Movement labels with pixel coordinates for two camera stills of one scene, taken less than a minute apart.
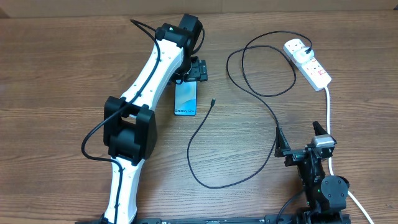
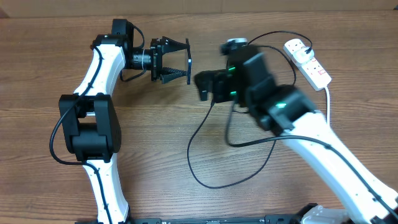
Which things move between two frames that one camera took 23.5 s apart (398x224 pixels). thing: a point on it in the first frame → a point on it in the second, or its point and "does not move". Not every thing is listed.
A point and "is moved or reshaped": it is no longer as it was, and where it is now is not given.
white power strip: [311, 70] does not move
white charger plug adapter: [300, 56] does not move
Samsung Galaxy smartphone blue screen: [185, 98] is moved or reshaped
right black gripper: [294, 155] → [218, 81]
